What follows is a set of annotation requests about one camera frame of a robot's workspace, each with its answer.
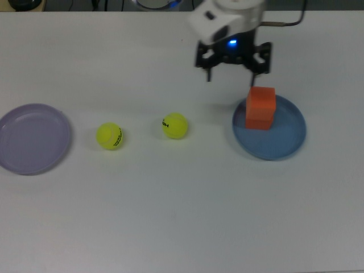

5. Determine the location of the yellow tennis ball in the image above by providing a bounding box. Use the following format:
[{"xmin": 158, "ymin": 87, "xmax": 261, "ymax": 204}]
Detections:
[
  {"xmin": 162, "ymin": 111, "xmax": 189, "ymax": 140},
  {"xmin": 96, "ymin": 122, "xmax": 125, "ymax": 151}
]

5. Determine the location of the purple plate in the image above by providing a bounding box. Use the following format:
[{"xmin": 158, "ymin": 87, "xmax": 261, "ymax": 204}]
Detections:
[{"xmin": 0, "ymin": 102, "xmax": 73, "ymax": 176}]

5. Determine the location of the orange cube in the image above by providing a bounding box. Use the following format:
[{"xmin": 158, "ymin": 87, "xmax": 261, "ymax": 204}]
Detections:
[
  {"xmin": 245, "ymin": 86, "xmax": 276, "ymax": 120},
  {"xmin": 245, "ymin": 112, "xmax": 275, "ymax": 131}
]

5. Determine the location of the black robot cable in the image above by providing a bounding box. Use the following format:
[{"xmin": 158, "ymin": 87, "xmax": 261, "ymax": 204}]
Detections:
[{"xmin": 260, "ymin": 0, "xmax": 308, "ymax": 28}]

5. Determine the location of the blue plate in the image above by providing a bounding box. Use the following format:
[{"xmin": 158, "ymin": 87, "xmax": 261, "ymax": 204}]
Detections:
[{"xmin": 231, "ymin": 93, "xmax": 307, "ymax": 162}]

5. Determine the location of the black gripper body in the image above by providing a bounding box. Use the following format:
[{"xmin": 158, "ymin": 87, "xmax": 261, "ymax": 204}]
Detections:
[{"xmin": 212, "ymin": 27, "xmax": 259, "ymax": 67}]

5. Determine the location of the black round object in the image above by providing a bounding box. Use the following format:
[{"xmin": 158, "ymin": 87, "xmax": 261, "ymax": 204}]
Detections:
[{"xmin": 7, "ymin": 0, "xmax": 43, "ymax": 11}]

